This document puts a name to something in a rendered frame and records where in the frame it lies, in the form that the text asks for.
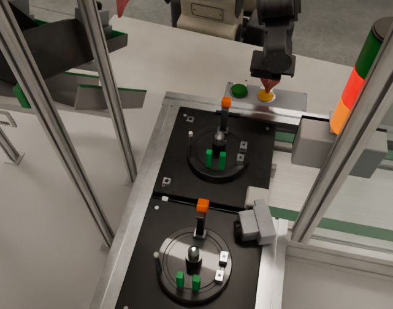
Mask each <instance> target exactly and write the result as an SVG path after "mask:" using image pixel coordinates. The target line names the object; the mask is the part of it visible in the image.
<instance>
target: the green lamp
mask: <svg viewBox="0 0 393 309"><path fill-rule="evenodd" d="M381 44H382V43H380V42H379V41H377V40H376V39H375V37H374V36H373V34H372V29H371V30H370V32H369V34H368V36H367V39H366V41H365V43H364V46H363V47H362V50H361V52H360V54H359V57H358V59H357V61H356V63H355V70H356V72H357V74H358V75H359V76H360V77H361V78H362V79H364V80H365V78H366V76H367V74H368V72H369V70H370V68H371V66H372V64H373V62H374V60H375V58H376V56H377V54H378V51H379V49H380V47H381Z"/></svg>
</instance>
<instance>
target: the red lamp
mask: <svg viewBox="0 0 393 309"><path fill-rule="evenodd" d="M363 82H364V79H362V78H361V77H360V76H359V75H358V74H357V72H356V70H355V66H354V68H353V71H352V73H351V75H350V77H349V79H348V82H347V84H346V86H345V89H344V90H343V93H342V95H341V99H342V101H343V103H344V105H345V106H346V107H347V108H348V109H350V108H351V106H352V104H353V102H354V100H355V98H356V96H357V94H358V92H359V90H360V88H361V86H362V84H363Z"/></svg>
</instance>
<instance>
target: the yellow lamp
mask: <svg viewBox="0 0 393 309"><path fill-rule="evenodd" d="M348 113H349V109H348V108H347V107H346V106H345V105H344V103H343V101H342V99H341V98H340V100H339V102H338V104H337V107H336V109H335V111H334V114H333V115H332V118H331V120H330V126H331V128H332V130H333V131H334V132H335V133H336V134H337V135H338V133H339V131H340V129H341V127H342V125H343V123H344V121H345V119H346V117H347V115H348Z"/></svg>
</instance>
